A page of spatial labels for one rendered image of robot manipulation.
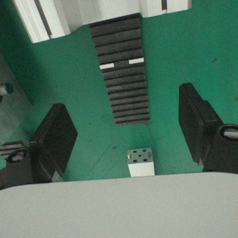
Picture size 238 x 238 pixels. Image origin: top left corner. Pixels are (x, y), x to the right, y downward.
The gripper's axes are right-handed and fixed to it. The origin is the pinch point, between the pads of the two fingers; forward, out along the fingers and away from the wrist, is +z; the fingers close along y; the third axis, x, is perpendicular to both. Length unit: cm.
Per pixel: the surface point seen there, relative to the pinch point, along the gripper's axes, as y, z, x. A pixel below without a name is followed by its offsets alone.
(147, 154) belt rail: 1.1, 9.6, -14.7
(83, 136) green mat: -8.8, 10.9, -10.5
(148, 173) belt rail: 1.0, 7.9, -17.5
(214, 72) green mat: 10.5, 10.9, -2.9
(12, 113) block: -14.1, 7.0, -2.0
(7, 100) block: -14.1, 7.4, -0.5
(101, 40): -1.9, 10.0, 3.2
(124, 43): 0.4, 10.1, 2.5
